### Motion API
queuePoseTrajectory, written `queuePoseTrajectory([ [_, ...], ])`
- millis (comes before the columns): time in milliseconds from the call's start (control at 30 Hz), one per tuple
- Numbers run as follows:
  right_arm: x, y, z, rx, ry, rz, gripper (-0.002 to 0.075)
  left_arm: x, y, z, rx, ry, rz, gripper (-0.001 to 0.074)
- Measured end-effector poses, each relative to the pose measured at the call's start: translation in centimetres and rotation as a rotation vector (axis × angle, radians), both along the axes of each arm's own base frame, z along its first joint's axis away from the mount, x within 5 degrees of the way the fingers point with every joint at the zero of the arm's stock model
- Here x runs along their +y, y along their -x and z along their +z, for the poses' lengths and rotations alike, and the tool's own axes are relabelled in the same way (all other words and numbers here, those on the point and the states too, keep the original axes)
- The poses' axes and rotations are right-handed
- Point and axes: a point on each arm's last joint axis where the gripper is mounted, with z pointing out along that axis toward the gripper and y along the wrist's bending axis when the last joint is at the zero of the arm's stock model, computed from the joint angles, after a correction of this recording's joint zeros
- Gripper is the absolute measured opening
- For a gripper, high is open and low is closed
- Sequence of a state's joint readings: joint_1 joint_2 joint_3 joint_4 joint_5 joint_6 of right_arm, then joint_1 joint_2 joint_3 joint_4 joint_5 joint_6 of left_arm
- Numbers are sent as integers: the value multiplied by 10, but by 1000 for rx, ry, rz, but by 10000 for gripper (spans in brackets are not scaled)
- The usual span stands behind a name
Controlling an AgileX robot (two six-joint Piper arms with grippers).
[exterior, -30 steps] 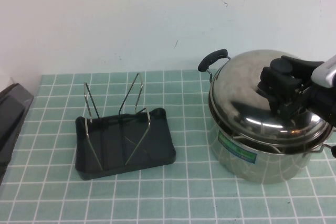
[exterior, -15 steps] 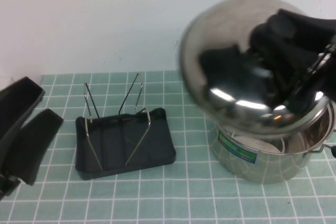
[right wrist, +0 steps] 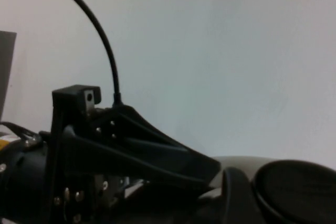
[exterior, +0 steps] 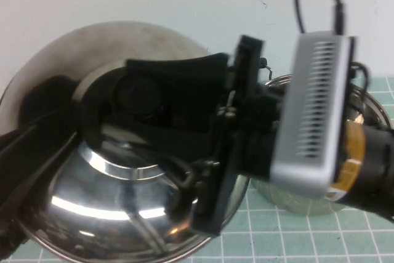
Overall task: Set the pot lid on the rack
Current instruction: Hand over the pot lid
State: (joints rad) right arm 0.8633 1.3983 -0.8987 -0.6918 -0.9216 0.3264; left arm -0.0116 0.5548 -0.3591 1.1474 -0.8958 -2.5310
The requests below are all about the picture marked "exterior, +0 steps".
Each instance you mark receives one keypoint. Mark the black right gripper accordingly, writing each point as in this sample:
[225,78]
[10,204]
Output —
[234,139]

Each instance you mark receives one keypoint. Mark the steel pot lid black knob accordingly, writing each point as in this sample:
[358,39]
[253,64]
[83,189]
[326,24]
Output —
[92,189]

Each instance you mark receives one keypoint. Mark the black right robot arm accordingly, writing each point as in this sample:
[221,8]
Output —
[375,155]

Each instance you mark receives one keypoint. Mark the green checked tablecloth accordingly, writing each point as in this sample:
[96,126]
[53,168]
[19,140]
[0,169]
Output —
[307,238]

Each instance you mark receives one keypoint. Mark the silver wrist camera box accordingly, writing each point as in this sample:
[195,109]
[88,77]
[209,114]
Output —
[314,115]

